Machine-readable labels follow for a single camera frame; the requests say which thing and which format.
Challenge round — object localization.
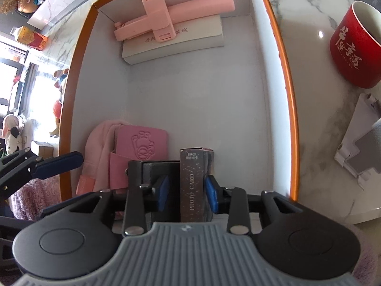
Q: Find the orange storage box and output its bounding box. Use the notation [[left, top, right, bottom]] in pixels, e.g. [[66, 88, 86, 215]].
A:
[[59, 0, 299, 203]]

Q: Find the pink key pouch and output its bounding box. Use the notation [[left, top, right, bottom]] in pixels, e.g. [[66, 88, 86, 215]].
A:
[[110, 125, 169, 189]]

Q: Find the brown wooden block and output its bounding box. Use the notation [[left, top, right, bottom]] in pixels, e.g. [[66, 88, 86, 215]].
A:
[[31, 140, 54, 157]]

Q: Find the white phone stand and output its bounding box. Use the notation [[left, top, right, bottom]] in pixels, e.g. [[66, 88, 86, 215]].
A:
[[333, 93, 381, 189]]

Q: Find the red cup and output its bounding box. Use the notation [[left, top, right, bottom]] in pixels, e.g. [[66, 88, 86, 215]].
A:
[[329, 0, 381, 89]]

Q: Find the yellow tea drink bottle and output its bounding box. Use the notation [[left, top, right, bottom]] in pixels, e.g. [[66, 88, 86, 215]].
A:
[[13, 25, 48, 51]]

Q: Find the purple fluffy cushion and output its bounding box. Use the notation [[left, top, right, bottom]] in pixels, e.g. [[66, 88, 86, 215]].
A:
[[10, 176, 380, 286]]

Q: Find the black box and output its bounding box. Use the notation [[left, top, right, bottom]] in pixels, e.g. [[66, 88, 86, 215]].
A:
[[128, 160, 181, 224]]

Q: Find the brown plush dog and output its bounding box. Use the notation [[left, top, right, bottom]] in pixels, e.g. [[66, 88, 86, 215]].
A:
[[54, 68, 70, 96]]

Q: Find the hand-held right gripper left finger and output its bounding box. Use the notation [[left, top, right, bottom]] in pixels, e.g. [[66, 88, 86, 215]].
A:
[[40, 175, 171, 237]]

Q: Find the dark photo card box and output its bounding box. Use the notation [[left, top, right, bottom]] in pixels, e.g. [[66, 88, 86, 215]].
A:
[[179, 147, 215, 223]]

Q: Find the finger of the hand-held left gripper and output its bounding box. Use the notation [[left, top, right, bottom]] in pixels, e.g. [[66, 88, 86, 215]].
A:
[[0, 148, 84, 200]]

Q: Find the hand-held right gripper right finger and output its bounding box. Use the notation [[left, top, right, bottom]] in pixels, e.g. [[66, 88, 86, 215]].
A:
[[204, 174, 304, 235]]

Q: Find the pink plush pouch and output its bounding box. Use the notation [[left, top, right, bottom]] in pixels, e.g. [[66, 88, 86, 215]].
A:
[[75, 121, 131, 218]]

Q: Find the white flat box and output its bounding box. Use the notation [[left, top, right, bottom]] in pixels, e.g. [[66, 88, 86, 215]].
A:
[[121, 13, 225, 65]]

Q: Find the white plush toy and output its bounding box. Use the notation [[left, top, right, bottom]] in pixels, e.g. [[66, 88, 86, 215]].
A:
[[1, 115, 39, 155]]

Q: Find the white marble sideboard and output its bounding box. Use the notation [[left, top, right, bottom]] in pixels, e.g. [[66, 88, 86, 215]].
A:
[[27, 0, 143, 32]]

